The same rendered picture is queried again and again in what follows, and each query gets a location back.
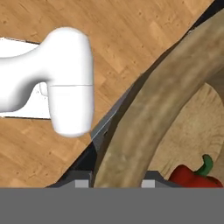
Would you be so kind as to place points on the tan wooden bowl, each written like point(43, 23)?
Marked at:
point(163, 96)

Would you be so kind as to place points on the white curved tap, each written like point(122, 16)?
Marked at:
point(68, 81)

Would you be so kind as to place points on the red bell pepper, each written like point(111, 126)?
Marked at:
point(192, 178)

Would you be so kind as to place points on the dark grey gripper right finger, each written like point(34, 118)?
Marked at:
point(151, 178)

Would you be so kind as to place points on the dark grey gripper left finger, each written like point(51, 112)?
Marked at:
point(81, 178)

